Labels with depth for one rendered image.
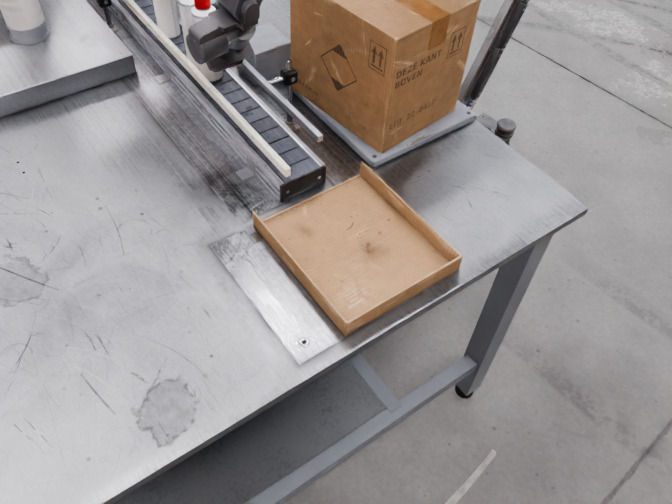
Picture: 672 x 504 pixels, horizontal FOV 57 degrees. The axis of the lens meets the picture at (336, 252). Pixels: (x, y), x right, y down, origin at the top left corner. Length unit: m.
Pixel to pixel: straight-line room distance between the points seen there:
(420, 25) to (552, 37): 2.40
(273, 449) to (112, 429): 0.68
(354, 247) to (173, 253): 0.33
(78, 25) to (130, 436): 1.07
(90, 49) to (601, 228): 1.87
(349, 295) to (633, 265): 1.58
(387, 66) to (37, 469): 0.88
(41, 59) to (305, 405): 1.04
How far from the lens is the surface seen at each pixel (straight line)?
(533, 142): 2.86
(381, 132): 1.30
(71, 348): 1.11
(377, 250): 1.17
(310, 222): 1.21
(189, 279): 1.14
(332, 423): 1.65
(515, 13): 2.20
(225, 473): 1.62
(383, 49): 1.21
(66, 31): 1.72
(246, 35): 1.26
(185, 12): 1.44
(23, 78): 1.59
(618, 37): 3.75
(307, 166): 1.25
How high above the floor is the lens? 1.73
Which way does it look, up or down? 50 degrees down
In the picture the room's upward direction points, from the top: 4 degrees clockwise
